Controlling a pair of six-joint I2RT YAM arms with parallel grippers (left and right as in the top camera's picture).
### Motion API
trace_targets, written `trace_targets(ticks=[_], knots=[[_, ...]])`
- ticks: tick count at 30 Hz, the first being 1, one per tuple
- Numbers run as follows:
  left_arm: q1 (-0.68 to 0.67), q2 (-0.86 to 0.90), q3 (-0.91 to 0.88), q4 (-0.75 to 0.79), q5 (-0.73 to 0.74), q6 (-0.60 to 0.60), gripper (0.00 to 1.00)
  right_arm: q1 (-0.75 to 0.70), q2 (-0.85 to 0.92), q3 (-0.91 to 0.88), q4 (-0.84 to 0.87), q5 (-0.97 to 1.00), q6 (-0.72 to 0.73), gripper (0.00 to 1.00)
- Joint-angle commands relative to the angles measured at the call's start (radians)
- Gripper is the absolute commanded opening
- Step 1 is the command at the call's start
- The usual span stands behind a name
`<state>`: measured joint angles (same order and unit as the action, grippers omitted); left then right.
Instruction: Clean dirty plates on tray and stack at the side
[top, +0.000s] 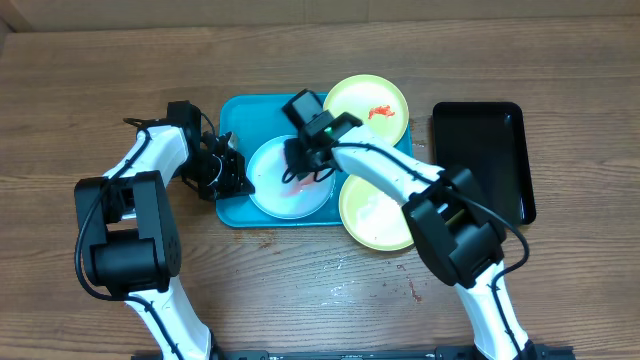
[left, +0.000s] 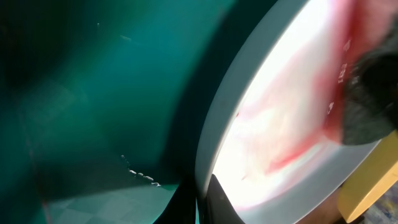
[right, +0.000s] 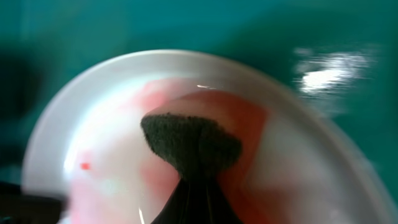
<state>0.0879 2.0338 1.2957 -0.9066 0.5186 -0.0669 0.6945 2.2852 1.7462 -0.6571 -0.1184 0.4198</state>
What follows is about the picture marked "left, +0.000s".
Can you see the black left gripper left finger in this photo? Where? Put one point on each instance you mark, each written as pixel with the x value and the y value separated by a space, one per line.
pixel 181 208

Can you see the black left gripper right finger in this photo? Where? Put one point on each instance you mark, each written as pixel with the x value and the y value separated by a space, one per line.
pixel 217 207

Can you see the light blue plate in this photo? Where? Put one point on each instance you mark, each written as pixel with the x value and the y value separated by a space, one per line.
pixel 272 136

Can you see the pink green sponge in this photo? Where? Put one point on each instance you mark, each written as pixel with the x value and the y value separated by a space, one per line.
pixel 370 115

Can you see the teal plastic tray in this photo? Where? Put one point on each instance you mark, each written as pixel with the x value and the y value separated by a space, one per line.
pixel 103 102

